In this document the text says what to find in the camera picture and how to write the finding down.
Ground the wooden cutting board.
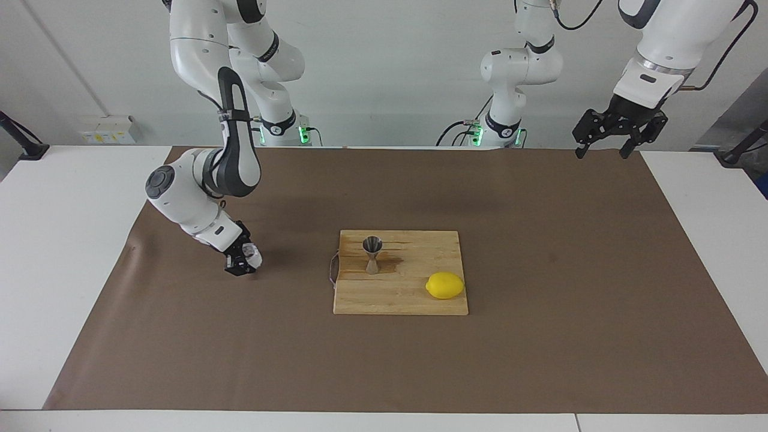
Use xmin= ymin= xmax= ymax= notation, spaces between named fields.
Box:
xmin=329 ymin=230 xmax=470 ymax=316

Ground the yellow lemon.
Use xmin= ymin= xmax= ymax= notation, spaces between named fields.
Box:
xmin=425 ymin=271 xmax=466 ymax=300

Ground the black base cable bundle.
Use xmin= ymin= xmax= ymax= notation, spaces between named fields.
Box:
xmin=436 ymin=96 xmax=484 ymax=148

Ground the black clamp stand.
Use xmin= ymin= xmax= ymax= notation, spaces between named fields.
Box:
xmin=720 ymin=119 xmax=768 ymax=167
xmin=0 ymin=111 xmax=50 ymax=161

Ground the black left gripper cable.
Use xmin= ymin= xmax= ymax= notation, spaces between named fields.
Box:
xmin=683 ymin=0 xmax=758 ymax=92

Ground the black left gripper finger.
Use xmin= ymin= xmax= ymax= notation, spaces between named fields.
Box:
xmin=572 ymin=109 xmax=617 ymax=160
xmin=619 ymin=114 xmax=668 ymax=160

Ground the white wall outlet strip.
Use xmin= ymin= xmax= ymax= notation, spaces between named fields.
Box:
xmin=80 ymin=116 xmax=137 ymax=145

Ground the brown paper table mat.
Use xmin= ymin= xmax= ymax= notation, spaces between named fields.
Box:
xmin=43 ymin=146 xmax=768 ymax=415

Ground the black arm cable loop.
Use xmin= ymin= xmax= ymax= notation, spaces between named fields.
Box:
xmin=555 ymin=0 xmax=604 ymax=32

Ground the steel double jigger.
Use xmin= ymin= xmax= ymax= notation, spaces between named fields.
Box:
xmin=362 ymin=236 xmax=383 ymax=275

